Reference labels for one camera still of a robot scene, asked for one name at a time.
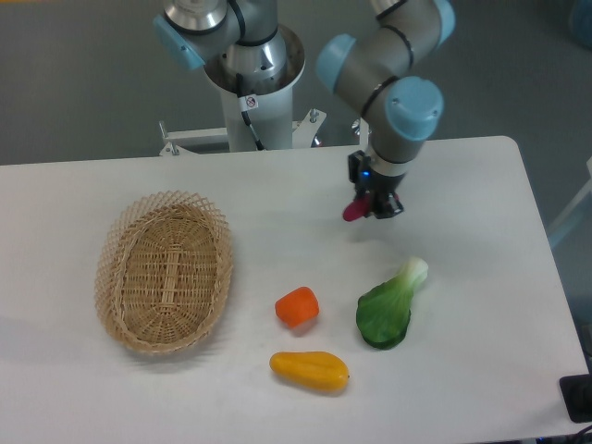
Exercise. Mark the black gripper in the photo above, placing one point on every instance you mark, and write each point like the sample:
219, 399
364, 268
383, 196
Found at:
380, 189

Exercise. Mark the purple sweet potato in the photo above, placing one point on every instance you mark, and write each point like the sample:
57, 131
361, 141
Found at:
359, 207

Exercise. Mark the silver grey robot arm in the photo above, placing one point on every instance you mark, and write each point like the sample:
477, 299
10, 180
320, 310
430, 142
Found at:
372, 77

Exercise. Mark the green bok choy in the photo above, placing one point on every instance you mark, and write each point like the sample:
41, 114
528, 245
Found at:
383, 314

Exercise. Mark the orange carrot piece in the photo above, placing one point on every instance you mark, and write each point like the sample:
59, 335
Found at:
297, 307

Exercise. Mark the woven wicker basket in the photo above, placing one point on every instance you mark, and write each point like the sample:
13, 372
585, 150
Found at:
164, 273

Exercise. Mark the black device at edge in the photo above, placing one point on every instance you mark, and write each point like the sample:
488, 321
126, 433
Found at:
576, 393

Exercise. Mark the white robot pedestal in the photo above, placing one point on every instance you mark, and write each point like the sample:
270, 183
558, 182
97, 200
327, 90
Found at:
255, 83

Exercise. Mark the white metal base frame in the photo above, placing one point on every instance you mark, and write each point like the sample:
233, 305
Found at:
276, 134

